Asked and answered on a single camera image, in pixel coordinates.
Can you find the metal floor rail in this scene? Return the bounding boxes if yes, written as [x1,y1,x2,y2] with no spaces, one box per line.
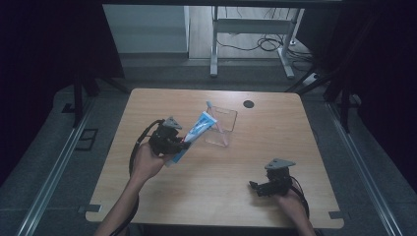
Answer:
[15,97,96,236]
[324,101,405,236]

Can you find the person's right hand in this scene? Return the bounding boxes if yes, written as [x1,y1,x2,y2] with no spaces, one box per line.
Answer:
[273,188,310,221]

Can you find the pink and blue toothbrush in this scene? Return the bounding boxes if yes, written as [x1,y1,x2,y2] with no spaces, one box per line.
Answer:
[205,100,227,134]

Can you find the blue toothpaste tube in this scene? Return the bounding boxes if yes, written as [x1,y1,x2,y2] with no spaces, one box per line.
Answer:
[165,111,218,167]

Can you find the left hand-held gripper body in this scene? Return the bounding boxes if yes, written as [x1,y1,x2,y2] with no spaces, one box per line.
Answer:
[149,116,185,157]

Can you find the clear plastic cup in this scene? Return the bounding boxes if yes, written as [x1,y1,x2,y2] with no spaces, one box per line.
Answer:
[204,105,239,148]

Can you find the black metal stand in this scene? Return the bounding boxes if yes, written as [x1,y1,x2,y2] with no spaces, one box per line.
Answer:
[284,63,362,134]
[63,67,130,129]

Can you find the white desk frame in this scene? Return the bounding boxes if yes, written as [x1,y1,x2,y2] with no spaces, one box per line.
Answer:
[209,5,306,80]

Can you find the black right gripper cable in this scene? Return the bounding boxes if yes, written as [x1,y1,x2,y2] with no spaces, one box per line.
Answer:
[289,176,311,220]

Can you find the white power strip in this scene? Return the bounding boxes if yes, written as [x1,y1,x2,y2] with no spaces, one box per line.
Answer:
[301,72,320,87]

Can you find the dark curtain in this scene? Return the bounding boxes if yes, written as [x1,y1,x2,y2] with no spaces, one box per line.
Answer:
[294,0,417,195]
[0,0,126,186]

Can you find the black floor cables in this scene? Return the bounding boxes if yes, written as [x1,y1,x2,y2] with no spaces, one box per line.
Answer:
[215,7,317,65]

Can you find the person's left hand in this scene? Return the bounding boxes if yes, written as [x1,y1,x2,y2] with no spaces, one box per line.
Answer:
[130,142,175,185]

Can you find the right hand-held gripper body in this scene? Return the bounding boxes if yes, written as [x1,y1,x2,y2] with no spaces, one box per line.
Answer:
[258,157,297,199]

